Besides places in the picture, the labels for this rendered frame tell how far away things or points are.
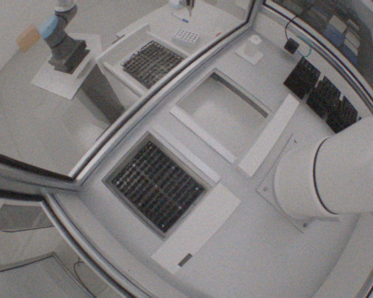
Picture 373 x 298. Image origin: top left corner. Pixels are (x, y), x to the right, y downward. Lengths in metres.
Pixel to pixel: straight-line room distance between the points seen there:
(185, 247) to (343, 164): 0.41
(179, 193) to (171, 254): 0.18
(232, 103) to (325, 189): 0.49
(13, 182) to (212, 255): 0.50
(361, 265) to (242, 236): 0.48
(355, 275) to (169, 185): 0.73
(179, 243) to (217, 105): 0.49
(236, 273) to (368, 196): 0.40
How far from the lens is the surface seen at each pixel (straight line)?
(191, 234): 0.50
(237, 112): 0.72
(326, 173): 0.39
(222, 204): 0.50
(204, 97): 0.73
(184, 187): 0.59
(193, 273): 0.55
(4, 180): 0.38
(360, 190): 0.37
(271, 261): 0.61
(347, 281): 0.75
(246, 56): 0.74
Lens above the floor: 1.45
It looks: 75 degrees down
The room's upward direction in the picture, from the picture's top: 5 degrees clockwise
